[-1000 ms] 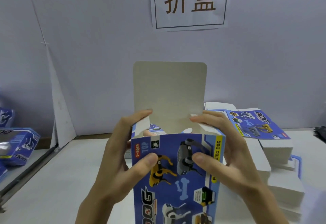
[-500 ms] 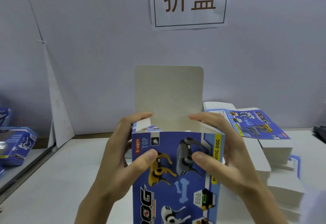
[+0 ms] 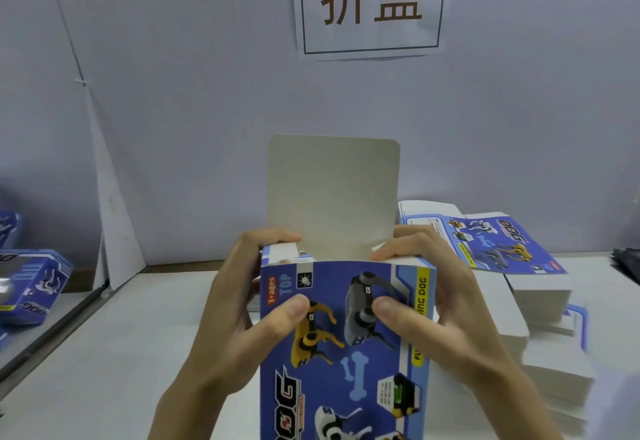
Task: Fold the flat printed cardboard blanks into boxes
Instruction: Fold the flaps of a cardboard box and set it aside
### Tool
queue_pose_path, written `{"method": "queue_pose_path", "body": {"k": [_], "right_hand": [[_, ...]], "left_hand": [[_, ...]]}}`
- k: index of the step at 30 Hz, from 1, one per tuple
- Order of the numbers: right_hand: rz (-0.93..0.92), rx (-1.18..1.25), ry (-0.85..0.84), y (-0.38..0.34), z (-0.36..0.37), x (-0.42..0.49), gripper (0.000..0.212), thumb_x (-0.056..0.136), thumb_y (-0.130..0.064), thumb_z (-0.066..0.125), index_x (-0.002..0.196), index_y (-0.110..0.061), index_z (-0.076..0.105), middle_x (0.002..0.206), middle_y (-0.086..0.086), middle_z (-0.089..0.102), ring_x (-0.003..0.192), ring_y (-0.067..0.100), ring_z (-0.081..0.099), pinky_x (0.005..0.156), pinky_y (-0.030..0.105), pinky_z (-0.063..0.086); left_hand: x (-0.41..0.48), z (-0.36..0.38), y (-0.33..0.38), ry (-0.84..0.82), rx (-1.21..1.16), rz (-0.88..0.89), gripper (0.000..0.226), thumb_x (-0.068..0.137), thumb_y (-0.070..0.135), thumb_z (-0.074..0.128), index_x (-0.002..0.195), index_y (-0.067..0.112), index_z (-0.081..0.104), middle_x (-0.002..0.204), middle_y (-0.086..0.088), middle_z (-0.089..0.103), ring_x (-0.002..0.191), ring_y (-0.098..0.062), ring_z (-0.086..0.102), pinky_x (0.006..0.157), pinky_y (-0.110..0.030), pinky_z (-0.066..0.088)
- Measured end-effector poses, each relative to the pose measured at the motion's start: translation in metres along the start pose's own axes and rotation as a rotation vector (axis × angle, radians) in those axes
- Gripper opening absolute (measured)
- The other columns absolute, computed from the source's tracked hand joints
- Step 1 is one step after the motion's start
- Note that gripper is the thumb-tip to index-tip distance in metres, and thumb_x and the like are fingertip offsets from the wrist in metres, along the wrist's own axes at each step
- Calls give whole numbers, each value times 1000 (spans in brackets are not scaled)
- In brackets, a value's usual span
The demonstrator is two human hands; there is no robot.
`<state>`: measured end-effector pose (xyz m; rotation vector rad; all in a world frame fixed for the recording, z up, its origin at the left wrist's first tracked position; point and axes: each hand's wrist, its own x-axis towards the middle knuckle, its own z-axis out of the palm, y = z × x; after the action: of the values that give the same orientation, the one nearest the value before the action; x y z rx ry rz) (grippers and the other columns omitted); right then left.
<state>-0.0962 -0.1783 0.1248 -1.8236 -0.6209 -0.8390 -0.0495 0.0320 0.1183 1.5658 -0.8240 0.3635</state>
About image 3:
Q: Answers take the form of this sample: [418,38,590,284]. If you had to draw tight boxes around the person's right forearm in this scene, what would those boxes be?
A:
[470,359,566,440]

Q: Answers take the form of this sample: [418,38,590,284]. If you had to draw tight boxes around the person's left hand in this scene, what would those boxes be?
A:
[185,231,311,396]

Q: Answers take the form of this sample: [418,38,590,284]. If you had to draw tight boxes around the stack of boxes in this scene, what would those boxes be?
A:
[397,199,596,431]

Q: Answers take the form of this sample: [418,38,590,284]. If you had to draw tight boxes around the white folded paper sheet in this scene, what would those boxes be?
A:
[585,355,640,440]

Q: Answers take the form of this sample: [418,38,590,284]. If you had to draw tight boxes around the pile of blue boxes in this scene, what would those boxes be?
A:
[0,209,74,341]

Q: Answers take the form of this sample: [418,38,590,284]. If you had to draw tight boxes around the blue dog-print cardboard box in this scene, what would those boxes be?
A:
[258,134,438,440]

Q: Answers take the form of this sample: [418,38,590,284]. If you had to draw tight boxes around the person's left forearm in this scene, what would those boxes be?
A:
[148,375,236,440]

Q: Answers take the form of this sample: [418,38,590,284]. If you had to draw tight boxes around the person's right hand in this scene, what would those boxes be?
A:
[372,225,516,391]

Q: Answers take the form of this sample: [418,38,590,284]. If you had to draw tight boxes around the black object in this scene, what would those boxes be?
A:
[612,247,640,286]

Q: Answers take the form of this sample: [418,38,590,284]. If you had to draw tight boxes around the white paper wall sign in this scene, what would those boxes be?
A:
[292,0,451,60]

